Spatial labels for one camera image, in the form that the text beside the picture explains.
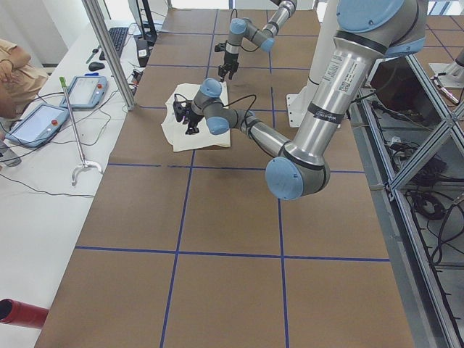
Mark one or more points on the far teach pendant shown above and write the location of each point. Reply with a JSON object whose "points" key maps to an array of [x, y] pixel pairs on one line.
{"points": [[85, 91]]}

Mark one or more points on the aluminium frame rail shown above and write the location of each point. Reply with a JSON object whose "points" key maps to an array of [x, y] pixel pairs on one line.
{"points": [[411, 143]]}

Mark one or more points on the red fire extinguisher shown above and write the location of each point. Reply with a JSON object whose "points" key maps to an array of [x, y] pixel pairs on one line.
{"points": [[22, 314]]}

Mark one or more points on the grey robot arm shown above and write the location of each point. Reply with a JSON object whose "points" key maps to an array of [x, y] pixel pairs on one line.
{"points": [[365, 31], [264, 38]]}

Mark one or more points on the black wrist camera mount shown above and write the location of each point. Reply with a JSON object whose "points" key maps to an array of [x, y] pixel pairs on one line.
{"points": [[182, 110], [220, 47]]}

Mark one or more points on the aluminium frame post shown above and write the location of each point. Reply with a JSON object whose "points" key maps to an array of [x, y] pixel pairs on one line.
{"points": [[97, 22]]}

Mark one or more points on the grabber reach tool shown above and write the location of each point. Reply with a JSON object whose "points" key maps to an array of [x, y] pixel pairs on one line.
{"points": [[85, 164]]}

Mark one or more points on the seated person beige shirt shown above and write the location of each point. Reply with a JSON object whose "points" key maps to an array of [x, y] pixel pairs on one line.
{"points": [[20, 80]]}

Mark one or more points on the black computer mouse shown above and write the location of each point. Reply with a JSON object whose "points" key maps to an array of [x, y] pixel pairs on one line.
{"points": [[94, 66]]}

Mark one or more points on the black keyboard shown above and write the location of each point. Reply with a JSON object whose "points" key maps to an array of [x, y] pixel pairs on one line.
{"points": [[118, 36]]}

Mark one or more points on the teach pendant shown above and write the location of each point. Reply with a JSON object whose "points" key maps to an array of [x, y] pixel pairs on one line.
{"points": [[39, 127], [85, 91]]}

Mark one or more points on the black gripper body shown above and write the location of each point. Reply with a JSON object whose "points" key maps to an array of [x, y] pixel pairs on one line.
{"points": [[229, 58], [193, 121]]}

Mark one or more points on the near teach pendant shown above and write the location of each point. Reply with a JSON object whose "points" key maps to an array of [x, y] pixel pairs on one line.
{"points": [[39, 127]]}

